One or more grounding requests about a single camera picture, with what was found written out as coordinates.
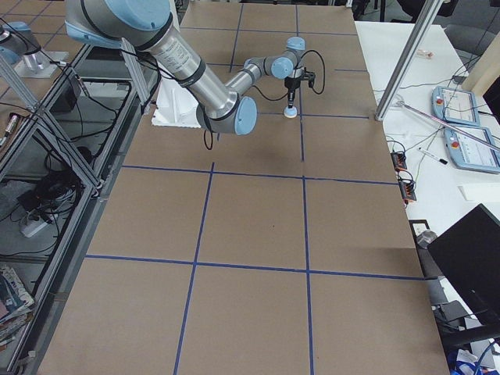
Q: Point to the orange black connector box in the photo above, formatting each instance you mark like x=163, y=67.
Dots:
x=399, y=161
x=407, y=189

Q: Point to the blue teach pendant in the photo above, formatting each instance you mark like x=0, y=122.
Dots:
x=468, y=154
x=455, y=106

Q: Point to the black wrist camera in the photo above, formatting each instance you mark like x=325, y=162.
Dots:
x=309, y=77

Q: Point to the upper orange black connector box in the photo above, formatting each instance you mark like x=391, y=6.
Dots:
x=399, y=161

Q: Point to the stack of books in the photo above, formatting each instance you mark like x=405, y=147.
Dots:
x=16, y=304

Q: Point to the lower blue teach pendant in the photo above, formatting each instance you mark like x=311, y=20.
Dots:
x=468, y=154

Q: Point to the silver metal cylinder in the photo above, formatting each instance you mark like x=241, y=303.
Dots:
x=425, y=238

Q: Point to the aluminium side frame rail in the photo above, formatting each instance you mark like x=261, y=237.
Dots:
x=59, y=163

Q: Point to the white power strip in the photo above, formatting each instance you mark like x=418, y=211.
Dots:
x=30, y=227

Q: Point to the white camera pole with base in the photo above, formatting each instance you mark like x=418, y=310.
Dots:
x=175, y=106

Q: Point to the aluminium frame post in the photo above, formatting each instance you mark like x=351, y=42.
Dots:
x=421, y=26

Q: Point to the metal grabber stick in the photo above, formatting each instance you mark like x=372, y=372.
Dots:
x=401, y=104

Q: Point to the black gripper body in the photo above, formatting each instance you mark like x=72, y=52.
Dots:
x=291, y=83

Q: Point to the black monitor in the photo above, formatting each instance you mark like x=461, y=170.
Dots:
x=467, y=254

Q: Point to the blue cream call bell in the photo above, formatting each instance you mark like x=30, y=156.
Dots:
x=290, y=112

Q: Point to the lower orange black connector box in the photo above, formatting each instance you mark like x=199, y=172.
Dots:
x=407, y=189

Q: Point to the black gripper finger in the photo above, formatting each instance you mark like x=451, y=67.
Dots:
x=291, y=100

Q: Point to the black marker pen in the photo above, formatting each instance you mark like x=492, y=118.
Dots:
x=432, y=156

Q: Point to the white foam block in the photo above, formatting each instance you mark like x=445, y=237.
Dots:
x=480, y=192

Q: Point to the upper blue teach pendant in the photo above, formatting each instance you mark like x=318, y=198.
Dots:
x=455, y=106

